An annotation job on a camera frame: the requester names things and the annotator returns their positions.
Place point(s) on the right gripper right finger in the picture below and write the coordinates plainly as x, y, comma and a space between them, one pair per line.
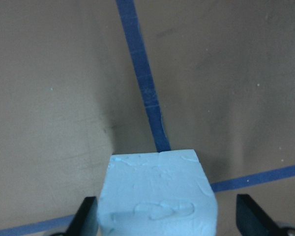
252, 220

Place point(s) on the light blue block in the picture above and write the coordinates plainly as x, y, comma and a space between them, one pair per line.
157, 194

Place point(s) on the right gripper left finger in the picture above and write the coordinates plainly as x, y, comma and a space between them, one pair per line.
84, 222

